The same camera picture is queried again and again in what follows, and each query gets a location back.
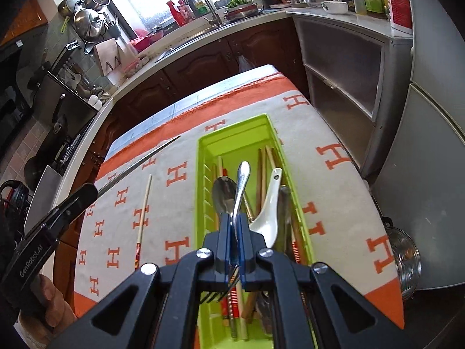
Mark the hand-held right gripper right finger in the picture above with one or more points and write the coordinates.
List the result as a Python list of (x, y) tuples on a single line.
[(242, 272)]

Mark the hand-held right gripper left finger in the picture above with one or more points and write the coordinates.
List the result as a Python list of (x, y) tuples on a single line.
[(227, 247)]

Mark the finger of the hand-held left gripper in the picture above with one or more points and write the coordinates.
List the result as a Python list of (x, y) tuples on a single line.
[(69, 198), (80, 207)]

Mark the white ceramic spoon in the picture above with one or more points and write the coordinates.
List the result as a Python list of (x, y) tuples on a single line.
[(267, 218)]

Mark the wide steel soup spoon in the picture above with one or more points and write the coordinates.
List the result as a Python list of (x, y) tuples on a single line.
[(285, 203)]

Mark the steel fork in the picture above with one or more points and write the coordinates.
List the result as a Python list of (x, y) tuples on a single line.
[(242, 174)]

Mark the steel chopstick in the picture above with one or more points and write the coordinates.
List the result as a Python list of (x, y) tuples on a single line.
[(145, 158)]

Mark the light bamboo chopstick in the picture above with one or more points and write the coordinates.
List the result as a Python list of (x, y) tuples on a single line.
[(219, 160)]

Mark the green plastic utensil tray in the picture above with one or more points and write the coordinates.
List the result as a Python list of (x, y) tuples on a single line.
[(232, 141)]

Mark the person's left forearm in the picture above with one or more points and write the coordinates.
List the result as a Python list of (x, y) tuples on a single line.
[(31, 340)]

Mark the person's left hand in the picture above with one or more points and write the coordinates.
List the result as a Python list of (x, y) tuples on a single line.
[(54, 305)]

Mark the steel splash plate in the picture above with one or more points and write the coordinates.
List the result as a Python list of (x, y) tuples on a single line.
[(45, 192)]

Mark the black wok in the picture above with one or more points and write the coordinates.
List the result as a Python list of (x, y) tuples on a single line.
[(34, 171)]

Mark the gas stove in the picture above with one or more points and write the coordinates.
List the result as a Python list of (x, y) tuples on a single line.
[(69, 149)]

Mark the black red pressure cooker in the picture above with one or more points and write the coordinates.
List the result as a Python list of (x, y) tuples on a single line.
[(14, 196)]

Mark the orange grey printed tablecloth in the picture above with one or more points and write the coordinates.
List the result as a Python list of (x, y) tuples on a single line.
[(160, 211)]

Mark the black glass splash panel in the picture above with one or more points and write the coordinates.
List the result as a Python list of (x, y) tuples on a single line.
[(69, 116)]

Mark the black range hood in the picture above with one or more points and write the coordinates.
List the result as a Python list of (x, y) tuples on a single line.
[(9, 91)]

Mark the pink bowl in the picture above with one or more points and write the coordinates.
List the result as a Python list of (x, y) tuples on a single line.
[(131, 69)]

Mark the light blue checked table cover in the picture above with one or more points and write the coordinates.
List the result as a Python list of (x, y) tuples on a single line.
[(189, 106)]

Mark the wooden cutting board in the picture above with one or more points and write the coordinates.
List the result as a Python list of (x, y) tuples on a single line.
[(105, 56)]

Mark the white cutting board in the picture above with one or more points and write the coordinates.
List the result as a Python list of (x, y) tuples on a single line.
[(127, 54)]

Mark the steel pot with lid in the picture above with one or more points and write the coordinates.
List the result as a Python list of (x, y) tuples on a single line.
[(405, 261)]

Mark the blue utensil holder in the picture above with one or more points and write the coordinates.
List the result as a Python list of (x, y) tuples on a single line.
[(113, 31)]

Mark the red plastic basin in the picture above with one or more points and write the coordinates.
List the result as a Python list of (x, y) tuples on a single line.
[(143, 40)]

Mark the large steel pot lid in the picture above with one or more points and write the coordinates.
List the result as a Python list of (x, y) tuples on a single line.
[(87, 21)]

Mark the white plastic bag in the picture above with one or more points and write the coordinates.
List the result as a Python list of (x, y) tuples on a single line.
[(245, 63)]

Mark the brown wooden base cabinets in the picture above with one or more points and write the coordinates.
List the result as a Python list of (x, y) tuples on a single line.
[(203, 61)]

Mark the steel sink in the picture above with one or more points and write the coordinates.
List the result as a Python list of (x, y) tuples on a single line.
[(189, 38)]

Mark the red spray bottle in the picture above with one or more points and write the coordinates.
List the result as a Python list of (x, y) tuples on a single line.
[(178, 12)]

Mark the pink bottle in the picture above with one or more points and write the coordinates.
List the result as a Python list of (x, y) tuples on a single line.
[(189, 12)]

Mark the grey refrigerator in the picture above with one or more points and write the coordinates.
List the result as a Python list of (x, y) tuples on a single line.
[(428, 152)]

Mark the grey metal cabinet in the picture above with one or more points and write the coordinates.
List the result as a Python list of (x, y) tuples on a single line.
[(338, 54)]

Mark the green dish soap bottle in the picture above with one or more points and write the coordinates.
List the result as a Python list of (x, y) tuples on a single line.
[(199, 5)]

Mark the steel basin with greens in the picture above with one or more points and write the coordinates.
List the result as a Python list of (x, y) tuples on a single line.
[(241, 11)]

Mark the steel faucet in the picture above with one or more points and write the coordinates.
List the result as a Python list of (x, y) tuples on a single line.
[(210, 7)]

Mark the white bowl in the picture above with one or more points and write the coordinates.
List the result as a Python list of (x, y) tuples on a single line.
[(335, 7)]

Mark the red label container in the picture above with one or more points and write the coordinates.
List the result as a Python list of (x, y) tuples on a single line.
[(399, 7)]

